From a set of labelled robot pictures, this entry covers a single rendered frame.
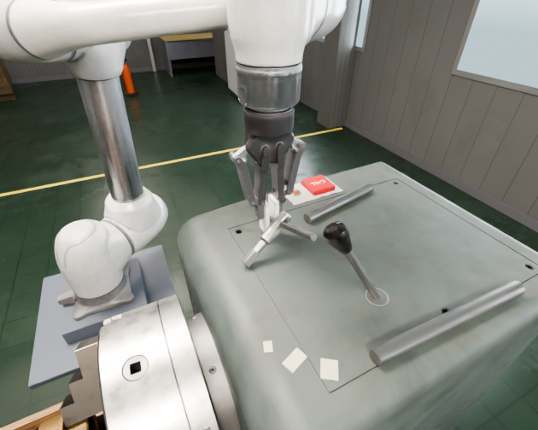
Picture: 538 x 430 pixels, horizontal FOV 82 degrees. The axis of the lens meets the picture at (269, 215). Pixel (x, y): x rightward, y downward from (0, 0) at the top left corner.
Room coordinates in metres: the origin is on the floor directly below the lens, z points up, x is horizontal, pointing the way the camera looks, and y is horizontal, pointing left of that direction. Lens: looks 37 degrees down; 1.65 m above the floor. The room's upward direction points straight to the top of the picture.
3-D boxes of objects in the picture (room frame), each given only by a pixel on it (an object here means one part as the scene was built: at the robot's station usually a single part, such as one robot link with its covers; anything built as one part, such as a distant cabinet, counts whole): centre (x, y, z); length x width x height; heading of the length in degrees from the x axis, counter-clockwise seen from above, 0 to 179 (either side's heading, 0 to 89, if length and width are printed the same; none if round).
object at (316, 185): (0.63, -0.12, 1.26); 0.06 x 0.06 x 0.02; 26
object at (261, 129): (0.46, 0.00, 1.46); 0.08 x 0.07 x 0.09; 117
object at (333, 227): (0.30, -0.09, 1.38); 0.04 x 0.03 x 0.05; 116
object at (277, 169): (0.47, -0.01, 1.39); 0.04 x 0.01 x 0.11; 27
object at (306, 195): (0.62, -0.10, 1.23); 0.13 x 0.08 x 0.06; 116
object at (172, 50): (7.81, 1.67, 0.36); 1.39 x 0.69 x 0.72; 115
